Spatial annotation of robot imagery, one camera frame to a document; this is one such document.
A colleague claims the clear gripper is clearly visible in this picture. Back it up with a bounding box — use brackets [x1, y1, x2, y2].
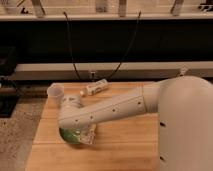
[79, 124, 97, 145]

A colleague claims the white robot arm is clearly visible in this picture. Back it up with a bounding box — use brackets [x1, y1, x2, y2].
[58, 76, 213, 171]

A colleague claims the green ceramic bowl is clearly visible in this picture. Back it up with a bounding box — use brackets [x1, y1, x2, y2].
[59, 128, 81, 144]

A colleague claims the white tube bottle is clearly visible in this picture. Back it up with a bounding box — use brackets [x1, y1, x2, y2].
[80, 79, 109, 96]

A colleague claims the clear plastic cup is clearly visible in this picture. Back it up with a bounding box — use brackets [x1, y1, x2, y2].
[47, 83, 64, 108]

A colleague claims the black cable left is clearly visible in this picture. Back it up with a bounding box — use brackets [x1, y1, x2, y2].
[62, 11, 82, 81]

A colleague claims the black cable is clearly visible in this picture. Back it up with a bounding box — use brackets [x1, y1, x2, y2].
[62, 11, 82, 81]
[107, 10, 142, 81]

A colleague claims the black cable right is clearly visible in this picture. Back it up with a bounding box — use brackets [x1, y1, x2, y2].
[107, 10, 142, 81]

